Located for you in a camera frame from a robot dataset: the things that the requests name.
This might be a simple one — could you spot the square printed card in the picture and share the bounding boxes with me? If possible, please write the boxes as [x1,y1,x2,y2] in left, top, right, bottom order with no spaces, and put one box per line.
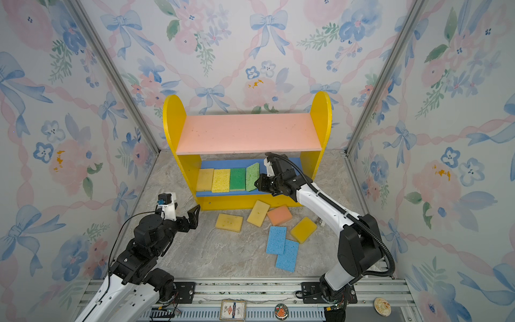
[219,299,247,321]

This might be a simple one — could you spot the round dark badge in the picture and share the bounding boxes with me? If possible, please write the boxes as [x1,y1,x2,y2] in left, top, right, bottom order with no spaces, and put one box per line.
[274,303,289,321]

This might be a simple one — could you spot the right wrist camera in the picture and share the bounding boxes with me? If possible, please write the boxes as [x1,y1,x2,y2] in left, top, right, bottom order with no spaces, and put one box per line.
[264,158,275,177]

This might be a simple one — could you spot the bright yellow sponge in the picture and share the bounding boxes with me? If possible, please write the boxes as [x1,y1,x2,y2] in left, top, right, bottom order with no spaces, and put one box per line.
[211,169,231,193]

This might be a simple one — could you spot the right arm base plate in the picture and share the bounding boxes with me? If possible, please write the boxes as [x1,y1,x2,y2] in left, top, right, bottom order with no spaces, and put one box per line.
[296,282,358,305]

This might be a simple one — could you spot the aluminium rail base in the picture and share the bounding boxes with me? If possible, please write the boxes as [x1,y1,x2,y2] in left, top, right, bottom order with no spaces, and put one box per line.
[74,271,423,322]

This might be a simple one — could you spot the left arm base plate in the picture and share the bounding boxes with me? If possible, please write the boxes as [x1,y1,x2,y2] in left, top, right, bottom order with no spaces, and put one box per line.
[157,281,197,305]

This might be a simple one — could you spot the blue sponge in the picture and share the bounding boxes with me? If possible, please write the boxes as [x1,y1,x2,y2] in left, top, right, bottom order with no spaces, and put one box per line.
[266,226,287,255]
[276,240,299,272]

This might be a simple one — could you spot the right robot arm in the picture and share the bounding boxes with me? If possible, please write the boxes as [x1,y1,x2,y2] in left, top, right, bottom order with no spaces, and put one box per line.
[254,152,394,303]

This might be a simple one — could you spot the dark green sponge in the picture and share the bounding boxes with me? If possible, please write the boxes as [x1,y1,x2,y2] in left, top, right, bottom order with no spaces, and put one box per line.
[229,168,246,192]

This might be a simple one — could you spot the black corrugated cable right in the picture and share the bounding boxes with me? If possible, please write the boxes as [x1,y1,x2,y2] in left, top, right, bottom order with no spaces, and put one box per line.
[265,152,396,278]

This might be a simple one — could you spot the orange pink sponge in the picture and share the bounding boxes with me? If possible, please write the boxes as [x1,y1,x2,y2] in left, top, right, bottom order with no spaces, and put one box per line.
[267,205,293,226]

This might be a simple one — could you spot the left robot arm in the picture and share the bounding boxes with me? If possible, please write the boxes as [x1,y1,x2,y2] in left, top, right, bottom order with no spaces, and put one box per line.
[76,205,201,321]

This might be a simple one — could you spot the light green sponge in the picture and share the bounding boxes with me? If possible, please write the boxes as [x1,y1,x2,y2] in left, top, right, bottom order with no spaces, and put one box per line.
[245,162,260,192]

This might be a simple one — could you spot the yellow shelf pink blue boards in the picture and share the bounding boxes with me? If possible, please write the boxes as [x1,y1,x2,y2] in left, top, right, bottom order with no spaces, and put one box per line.
[163,92,333,211]

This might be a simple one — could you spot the pale yellow sponge orange back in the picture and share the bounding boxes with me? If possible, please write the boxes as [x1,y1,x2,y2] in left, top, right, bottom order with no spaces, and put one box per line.
[247,200,270,228]

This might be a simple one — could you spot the round beige disc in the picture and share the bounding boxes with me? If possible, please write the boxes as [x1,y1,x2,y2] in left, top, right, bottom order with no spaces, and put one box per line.
[374,297,392,317]

